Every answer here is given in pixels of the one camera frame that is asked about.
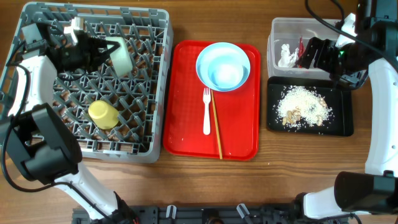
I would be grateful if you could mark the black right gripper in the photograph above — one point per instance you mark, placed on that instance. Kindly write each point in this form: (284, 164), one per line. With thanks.
(324, 47)

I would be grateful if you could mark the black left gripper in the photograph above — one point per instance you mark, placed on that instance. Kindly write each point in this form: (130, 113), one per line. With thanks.
(92, 48)

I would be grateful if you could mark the red snack wrapper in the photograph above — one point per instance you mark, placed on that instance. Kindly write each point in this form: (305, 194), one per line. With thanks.
(300, 51)

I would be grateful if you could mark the green bowl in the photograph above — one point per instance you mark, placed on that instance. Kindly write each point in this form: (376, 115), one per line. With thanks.
(122, 59)

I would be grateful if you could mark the yellow cup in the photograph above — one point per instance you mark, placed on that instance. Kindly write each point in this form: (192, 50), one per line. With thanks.
(103, 114)

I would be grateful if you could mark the light blue bowl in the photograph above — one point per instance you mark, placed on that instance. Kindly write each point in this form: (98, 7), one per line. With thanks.
(225, 73)

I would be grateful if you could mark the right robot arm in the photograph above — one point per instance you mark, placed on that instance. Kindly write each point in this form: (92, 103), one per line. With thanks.
(373, 48)

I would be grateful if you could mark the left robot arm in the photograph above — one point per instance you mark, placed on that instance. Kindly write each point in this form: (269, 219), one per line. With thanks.
(38, 150)

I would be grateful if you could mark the grey dishwasher rack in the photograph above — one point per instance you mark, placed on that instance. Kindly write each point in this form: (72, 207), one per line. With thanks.
(138, 96)

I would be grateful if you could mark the crumpled white tissue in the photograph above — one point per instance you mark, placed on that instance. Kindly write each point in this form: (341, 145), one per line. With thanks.
(288, 59)

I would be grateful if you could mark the black plastic tray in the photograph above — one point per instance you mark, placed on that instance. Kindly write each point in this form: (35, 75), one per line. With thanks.
(340, 120)

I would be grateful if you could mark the clear plastic bin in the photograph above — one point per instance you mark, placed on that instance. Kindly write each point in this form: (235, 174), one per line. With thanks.
(292, 31)

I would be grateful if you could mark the rice and food scraps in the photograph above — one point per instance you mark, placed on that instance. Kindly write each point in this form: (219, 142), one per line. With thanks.
(298, 107)

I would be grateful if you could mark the light blue plate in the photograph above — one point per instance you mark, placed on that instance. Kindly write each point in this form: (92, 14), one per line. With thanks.
(216, 50)

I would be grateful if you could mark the wooden chopstick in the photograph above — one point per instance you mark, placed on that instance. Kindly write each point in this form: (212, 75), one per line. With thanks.
(216, 126)

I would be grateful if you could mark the white plastic fork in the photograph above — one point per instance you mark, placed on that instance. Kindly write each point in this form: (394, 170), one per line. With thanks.
(206, 119)

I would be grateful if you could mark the red plastic tray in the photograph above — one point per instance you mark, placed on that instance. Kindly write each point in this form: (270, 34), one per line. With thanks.
(237, 111)

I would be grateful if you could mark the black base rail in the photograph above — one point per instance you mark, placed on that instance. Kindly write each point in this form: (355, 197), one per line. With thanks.
(268, 213)

